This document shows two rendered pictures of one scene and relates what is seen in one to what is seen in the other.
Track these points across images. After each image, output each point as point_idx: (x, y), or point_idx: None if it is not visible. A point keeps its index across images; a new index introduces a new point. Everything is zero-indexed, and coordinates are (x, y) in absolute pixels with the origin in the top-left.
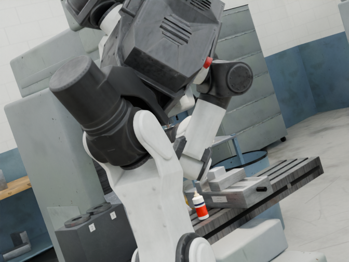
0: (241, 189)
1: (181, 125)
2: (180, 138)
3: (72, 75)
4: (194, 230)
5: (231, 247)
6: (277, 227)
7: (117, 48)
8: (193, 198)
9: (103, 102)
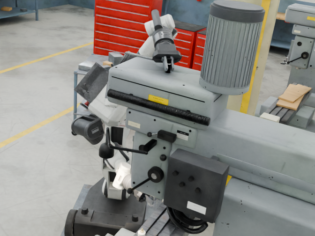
0: (108, 235)
1: (128, 165)
2: (114, 142)
3: None
4: (140, 228)
5: (117, 235)
6: None
7: None
8: (144, 231)
9: None
